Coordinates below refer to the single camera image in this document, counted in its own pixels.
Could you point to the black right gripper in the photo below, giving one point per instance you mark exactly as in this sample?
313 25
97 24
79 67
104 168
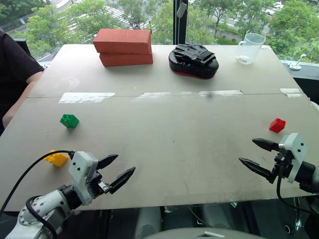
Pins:
282 165

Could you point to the green toy brick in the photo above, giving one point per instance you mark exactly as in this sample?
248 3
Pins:
69 121

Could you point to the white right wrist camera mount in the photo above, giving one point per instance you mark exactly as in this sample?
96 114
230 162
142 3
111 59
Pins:
294 144

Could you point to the clear plastic measuring cup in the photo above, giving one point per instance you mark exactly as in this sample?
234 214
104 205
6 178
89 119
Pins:
249 49

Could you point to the person in black shirt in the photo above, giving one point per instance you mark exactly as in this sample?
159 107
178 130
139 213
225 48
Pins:
13 72

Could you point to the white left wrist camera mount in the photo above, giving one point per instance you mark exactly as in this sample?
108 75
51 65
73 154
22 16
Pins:
80 166

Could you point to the black boxing focus pad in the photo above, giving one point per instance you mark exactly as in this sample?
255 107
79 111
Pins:
193 62

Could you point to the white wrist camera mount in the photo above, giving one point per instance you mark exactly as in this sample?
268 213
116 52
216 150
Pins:
294 144
80 166

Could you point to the red toy brick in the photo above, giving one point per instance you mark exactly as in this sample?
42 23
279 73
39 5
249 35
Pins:
277 125

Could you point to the black window frame post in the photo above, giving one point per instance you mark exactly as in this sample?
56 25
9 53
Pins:
184 27

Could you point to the grey robot torso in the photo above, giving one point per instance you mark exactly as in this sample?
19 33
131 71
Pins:
204 234

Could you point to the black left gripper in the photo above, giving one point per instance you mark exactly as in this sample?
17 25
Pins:
96 185

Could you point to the clear tape strip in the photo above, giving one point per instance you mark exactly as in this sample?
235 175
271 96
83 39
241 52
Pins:
179 95
86 97
291 92

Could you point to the grey rounded shape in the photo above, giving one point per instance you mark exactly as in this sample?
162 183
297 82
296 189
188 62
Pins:
148 222
216 216

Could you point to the person's bare forearm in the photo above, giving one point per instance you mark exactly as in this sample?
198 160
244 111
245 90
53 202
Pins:
22 98

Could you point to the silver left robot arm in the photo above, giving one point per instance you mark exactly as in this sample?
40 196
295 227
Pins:
47 202

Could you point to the yellow toy brick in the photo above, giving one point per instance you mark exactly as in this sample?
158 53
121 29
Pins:
57 159

